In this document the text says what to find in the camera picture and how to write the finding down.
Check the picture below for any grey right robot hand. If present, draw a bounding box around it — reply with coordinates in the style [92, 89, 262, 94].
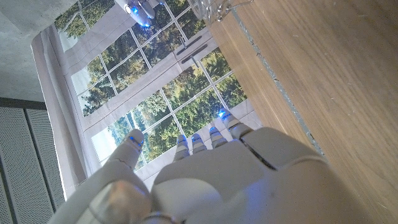
[114, 0, 156, 29]

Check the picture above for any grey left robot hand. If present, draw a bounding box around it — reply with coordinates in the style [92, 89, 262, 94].
[46, 108, 376, 224]

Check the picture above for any clear glass hinged jar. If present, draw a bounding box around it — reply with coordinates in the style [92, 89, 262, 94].
[187, 0, 254, 26]

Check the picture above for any printed window forest backdrop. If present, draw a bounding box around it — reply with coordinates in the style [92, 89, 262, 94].
[30, 0, 265, 200]

